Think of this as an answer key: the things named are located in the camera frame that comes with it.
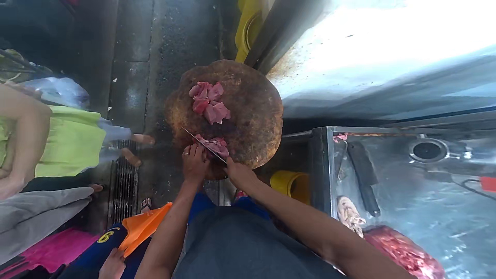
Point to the person's left hand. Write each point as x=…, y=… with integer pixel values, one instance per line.
x=195, y=164

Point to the person's right hand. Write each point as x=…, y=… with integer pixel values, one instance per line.
x=240, y=174

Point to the person's left fingers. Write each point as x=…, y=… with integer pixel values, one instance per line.
x=193, y=149

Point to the person's right fingers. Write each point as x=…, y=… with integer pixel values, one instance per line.
x=229, y=164

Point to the knife with thin blade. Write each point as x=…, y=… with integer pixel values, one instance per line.
x=207, y=147

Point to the raw meat piece being cut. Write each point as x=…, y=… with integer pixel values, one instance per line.
x=219, y=148

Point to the person's left forearm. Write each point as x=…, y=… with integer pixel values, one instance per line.
x=170, y=228

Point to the person's right forearm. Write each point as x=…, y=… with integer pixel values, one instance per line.
x=317, y=228

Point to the person's legs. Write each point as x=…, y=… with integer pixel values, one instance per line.
x=201, y=205

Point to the pile of pink meat chunks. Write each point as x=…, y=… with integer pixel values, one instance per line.
x=211, y=102

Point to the yellow bucket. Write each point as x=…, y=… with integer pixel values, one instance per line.
x=283, y=182

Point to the round wooden chopping block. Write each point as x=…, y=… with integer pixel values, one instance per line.
x=252, y=112

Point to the floor drain grate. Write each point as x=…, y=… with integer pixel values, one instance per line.
x=124, y=193

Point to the person's body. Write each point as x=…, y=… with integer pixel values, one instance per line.
x=248, y=248

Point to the orange plastic bag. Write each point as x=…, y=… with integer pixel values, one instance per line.
x=143, y=226

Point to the metal hook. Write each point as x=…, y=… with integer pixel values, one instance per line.
x=341, y=164

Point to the small pink meat scrap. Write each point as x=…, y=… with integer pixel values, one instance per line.
x=341, y=137

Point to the yellow plastic container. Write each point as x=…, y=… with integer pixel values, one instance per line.
x=243, y=35

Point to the crumpled beige cloth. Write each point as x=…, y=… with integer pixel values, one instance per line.
x=348, y=214

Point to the large black cleaver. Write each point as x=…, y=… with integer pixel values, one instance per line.
x=363, y=170

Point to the clear plastic bag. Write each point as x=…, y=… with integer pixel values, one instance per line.
x=58, y=91

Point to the steel table with raised rim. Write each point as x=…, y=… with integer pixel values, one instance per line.
x=403, y=193

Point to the bag of red meat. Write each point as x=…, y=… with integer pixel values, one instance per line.
x=403, y=250

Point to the round steel drain fitting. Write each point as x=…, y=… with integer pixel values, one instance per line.
x=426, y=150

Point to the red plastic block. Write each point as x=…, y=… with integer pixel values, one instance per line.
x=488, y=184

